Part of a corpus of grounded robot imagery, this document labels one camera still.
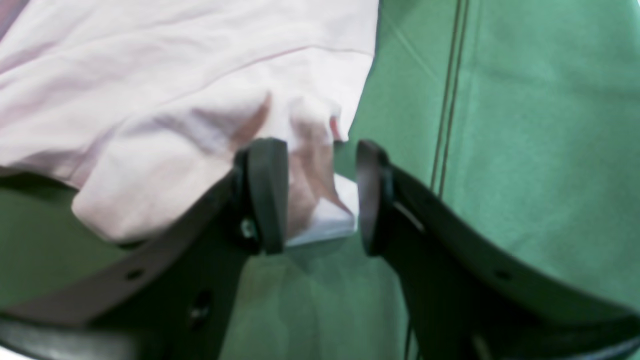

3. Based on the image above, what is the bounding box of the green table cloth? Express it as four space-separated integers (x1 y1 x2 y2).
1 0 639 360

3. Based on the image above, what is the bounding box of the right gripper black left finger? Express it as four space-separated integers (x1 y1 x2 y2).
1 137 289 360

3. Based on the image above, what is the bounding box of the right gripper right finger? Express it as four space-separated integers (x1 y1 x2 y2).
356 140 640 360

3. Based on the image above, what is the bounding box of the pink printed t-shirt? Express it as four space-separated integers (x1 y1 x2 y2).
0 0 379 245

